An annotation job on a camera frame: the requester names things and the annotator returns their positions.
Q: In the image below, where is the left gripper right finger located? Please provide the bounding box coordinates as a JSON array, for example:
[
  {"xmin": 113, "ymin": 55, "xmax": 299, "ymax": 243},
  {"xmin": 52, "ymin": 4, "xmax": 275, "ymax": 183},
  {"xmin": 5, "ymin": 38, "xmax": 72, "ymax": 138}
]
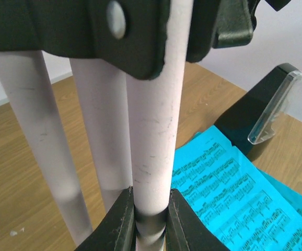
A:
[{"xmin": 165, "ymin": 189, "xmax": 228, "ymax": 251}]

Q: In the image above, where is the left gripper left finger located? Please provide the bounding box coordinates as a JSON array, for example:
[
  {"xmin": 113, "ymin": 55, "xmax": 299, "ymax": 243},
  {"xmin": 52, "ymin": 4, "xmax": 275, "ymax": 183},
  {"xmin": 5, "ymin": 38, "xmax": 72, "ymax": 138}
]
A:
[{"xmin": 76, "ymin": 187, "xmax": 136, "ymax": 251}]

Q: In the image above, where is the cyan sheet music page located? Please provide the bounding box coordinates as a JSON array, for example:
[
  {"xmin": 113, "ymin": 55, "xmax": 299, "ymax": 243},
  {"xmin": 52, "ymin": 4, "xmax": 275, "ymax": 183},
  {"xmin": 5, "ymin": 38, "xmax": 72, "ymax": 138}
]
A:
[
  {"xmin": 171, "ymin": 126, "xmax": 302, "ymax": 250},
  {"xmin": 192, "ymin": 130, "xmax": 302, "ymax": 225}
]

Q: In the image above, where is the black metronome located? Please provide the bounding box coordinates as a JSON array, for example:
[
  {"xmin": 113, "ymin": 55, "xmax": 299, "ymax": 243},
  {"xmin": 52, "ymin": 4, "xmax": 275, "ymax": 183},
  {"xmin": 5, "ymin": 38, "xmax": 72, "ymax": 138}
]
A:
[{"xmin": 214, "ymin": 63, "xmax": 299, "ymax": 162}]

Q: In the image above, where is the clear plastic metronome cover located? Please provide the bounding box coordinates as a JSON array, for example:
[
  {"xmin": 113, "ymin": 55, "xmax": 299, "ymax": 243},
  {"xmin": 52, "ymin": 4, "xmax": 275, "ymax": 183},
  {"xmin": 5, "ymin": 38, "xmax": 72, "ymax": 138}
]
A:
[{"xmin": 248, "ymin": 70, "xmax": 302, "ymax": 145}]

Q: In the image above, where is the white music stand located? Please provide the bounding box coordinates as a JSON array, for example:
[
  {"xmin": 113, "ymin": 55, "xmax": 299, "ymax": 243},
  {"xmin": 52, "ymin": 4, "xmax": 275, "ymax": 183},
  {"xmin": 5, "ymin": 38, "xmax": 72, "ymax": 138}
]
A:
[{"xmin": 0, "ymin": 0, "xmax": 292, "ymax": 251}]

